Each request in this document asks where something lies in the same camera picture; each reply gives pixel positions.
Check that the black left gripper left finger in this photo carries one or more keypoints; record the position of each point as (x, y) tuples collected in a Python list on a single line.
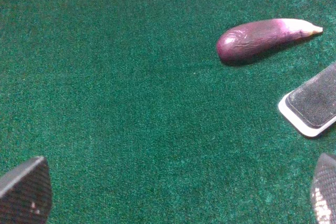
[(26, 192)]

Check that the black white board eraser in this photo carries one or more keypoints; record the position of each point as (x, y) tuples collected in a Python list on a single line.
[(310, 108)]

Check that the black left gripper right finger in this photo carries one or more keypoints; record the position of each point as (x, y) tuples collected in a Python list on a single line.
[(322, 193)]

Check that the purple eggplant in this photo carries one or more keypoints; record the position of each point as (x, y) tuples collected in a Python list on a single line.
[(248, 40)]

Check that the green felt table cover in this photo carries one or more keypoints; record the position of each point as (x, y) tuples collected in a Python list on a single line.
[(140, 120)]

